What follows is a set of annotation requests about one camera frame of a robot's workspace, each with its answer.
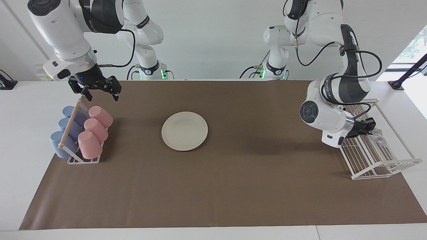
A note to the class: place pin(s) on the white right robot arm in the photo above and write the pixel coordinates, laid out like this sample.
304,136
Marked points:
63,30

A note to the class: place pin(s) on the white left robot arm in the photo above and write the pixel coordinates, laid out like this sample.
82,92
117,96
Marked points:
328,120

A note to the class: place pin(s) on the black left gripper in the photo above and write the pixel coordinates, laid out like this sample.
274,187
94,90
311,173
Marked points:
357,129

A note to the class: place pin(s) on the blue cup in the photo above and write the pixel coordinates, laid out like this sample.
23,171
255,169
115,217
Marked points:
65,124
68,110
60,145

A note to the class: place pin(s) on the cup rack with wooden rod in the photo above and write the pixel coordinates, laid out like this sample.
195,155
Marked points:
69,126

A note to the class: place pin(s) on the black clamp base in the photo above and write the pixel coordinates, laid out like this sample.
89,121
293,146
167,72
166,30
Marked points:
6,84

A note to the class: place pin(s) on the bright window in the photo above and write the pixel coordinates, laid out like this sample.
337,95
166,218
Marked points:
417,46

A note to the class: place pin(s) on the pink cup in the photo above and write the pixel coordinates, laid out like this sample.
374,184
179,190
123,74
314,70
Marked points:
101,116
89,146
96,129

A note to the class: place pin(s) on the silver mesh sponge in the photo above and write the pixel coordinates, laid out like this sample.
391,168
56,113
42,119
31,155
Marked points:
380,140

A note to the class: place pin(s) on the cream round plate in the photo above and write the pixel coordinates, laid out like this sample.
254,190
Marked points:
184,131

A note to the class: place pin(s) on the brown table mat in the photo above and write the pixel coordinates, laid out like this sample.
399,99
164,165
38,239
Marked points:
233,186

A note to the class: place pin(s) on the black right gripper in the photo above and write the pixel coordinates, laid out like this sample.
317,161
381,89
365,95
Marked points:
91,78

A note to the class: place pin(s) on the black slanted stand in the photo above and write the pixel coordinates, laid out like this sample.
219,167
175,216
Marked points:
408,71

